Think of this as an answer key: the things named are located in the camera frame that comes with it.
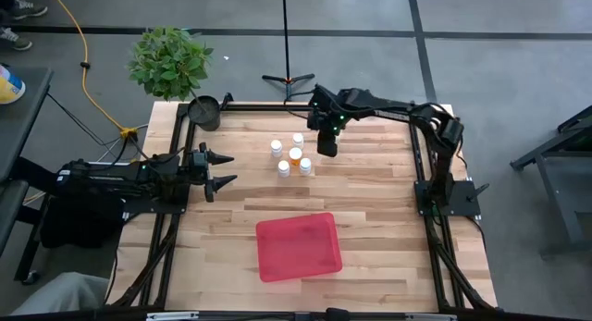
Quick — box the black metal cart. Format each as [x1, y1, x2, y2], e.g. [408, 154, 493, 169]
[510, 105, 592, 257]

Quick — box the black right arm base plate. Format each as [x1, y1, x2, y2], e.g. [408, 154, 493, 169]
[413, 178, 483, 218]

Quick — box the yellow and blue object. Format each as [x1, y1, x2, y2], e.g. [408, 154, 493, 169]
[0, 64, 27, 105]

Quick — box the yellow extension cable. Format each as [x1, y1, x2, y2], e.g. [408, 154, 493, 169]
[45, 0, 140, 140]

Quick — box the black aluminium table frame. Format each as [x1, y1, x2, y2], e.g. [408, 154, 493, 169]
[108, 101, 499, 313]

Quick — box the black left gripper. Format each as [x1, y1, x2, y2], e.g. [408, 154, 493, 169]
[186, 142, 239, 204]

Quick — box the black plant pot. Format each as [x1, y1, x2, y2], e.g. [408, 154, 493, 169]
[187, 94, 222, 132]

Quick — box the person's shoe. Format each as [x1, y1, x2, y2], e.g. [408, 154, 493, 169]
[8, 0, 49, 21]
[0, 27, 33, 52]

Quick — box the black bag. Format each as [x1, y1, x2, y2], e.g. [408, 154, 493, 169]
[40, 191, 126, 249]

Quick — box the person's leg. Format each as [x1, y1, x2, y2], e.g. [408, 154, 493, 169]
[8, 271, 110, 317]

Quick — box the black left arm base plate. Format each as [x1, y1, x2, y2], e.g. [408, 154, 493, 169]
[122, 191, 189, 216]

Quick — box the green leafy plant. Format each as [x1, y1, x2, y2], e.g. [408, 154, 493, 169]
[127, 25, 215, 103]

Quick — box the silver metal bracket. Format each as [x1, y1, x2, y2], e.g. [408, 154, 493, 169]
[405, 313, 458, 321]
[146, 312, 200, 321]

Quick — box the red translucent plastic basket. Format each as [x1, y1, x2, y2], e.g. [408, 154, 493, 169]
[254, 212, 344, 284]

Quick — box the black tripod stand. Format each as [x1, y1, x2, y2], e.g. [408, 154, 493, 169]
[261, 0, 316, 103]

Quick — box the black floor cable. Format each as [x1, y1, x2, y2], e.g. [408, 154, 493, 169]
[45, 92, 154, 163]

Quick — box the black base plate lever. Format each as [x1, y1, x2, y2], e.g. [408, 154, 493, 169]
[465, 182, 490, 203]

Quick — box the black side table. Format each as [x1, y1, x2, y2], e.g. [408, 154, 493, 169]
[0, 66, 55, 183]

